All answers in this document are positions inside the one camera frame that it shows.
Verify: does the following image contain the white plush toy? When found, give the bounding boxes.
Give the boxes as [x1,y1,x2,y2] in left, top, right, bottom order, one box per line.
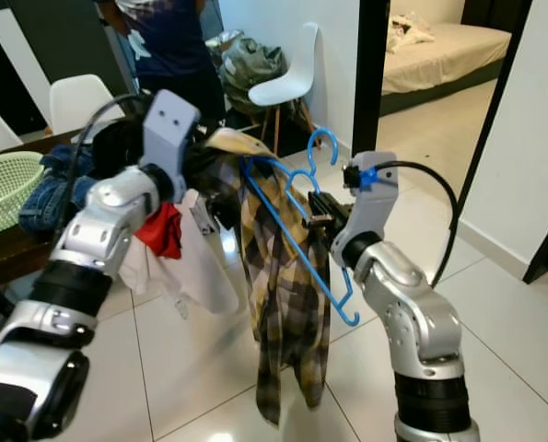
[389,13,436,47]

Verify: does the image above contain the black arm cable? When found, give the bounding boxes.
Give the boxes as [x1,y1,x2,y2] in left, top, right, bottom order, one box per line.
[66,92,155,199]
[375,159,461,286]

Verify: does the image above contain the black garment white label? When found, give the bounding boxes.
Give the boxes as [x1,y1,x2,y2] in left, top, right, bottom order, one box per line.
[94,115,155,176]

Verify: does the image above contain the blue jeans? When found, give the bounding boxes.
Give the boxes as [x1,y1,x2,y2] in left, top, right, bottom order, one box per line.
[34,143,99,236]

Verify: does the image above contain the bed with beige sheet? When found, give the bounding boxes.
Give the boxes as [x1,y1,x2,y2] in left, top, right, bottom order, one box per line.
[379,20,512,116]

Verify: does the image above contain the green laundry basket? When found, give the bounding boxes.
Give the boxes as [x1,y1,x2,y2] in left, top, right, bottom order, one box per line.
[0,152,46,236]

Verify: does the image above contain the person in blue jersey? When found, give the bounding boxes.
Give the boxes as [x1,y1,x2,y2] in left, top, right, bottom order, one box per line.
[99,0,224,102]

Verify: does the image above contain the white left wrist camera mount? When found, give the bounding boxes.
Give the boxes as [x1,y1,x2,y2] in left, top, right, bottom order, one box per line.
[140,90,203,180]

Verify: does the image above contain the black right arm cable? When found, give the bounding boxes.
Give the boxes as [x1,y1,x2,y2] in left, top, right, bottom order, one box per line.
[375,159,461,286]

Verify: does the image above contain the yellow black plaid shirt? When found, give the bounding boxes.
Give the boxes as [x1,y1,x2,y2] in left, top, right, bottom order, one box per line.
[204,129,332,426]

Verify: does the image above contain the blue plastic hanger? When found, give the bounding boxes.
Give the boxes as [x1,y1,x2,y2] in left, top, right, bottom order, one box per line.
[239,127,362,328]

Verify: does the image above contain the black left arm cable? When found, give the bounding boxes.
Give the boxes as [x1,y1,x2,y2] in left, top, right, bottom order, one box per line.
[66,92,155,199]

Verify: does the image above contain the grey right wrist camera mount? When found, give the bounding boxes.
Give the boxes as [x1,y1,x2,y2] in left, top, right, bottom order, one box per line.
[338,150,401,268]

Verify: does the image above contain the dark wooden table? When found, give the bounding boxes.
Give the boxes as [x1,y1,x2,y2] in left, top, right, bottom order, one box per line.
[0,134,72,296]

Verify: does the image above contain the black door frame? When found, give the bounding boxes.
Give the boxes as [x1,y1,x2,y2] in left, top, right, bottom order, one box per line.
[352,0,391,157]

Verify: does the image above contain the grey green bag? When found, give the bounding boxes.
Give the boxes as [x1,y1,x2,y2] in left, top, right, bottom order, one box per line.
[209,29,288,93]

